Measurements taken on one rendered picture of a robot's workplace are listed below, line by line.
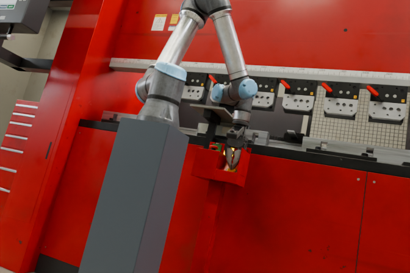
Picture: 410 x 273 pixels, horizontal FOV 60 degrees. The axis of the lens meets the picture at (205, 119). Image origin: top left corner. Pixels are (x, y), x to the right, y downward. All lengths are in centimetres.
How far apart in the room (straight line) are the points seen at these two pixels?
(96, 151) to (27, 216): 49
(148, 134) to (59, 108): 116
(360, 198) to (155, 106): 92
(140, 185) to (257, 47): 116
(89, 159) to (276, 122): 119
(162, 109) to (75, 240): 113
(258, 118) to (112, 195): 147
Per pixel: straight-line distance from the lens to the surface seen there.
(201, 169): 150
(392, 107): 182
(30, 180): 223
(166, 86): 120
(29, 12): 215
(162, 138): 110
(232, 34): 141
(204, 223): 153
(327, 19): 202
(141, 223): 110
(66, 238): 215
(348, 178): 163
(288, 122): 238
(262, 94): 188
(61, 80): 229
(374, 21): 200
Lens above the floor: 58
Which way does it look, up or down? 12 degrees up
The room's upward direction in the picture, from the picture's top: 13 degrees clockwise
